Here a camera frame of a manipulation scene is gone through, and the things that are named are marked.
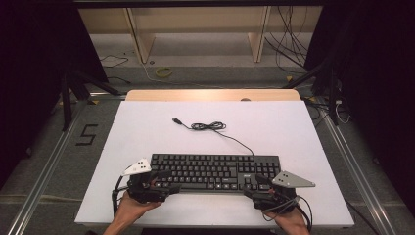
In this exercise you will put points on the short metal rail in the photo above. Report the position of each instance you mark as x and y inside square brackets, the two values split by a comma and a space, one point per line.
[107, 95]

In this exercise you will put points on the black metal stand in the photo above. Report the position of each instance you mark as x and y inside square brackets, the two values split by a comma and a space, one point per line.
[332, 98]
[66, 104]

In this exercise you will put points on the black keyboard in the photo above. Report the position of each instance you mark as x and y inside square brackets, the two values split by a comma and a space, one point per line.
[208, 169]

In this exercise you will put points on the yellow tape roll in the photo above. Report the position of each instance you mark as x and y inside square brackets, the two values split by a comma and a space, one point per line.
[158, 73]

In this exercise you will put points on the white board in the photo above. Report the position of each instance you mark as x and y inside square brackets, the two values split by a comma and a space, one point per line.
[261, 130]

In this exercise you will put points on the grey table grommet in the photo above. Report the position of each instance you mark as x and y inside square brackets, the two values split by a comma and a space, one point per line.
[245, 99]

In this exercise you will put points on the metal floor rail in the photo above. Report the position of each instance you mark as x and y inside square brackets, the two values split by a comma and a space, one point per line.
[42, 182]
[359, 169]

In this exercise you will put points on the light wooden table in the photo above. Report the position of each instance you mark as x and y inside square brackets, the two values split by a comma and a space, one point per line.
[195, 95]

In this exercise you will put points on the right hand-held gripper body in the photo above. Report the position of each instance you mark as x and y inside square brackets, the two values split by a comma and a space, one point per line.
[288, 179]

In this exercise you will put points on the dark curtain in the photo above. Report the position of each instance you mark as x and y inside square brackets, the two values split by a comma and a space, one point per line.
[375, 81]
[32, 65]

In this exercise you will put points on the person's left hand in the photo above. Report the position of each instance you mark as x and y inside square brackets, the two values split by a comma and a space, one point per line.
[129, 209]

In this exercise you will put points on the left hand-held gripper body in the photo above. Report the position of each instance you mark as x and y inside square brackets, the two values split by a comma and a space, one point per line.
[140, 167]

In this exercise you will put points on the light wooden desk frame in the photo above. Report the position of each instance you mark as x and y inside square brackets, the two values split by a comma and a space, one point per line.
[143, 42]

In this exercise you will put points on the person's right hand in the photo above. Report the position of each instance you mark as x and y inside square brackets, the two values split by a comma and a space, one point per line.
[292, 222]

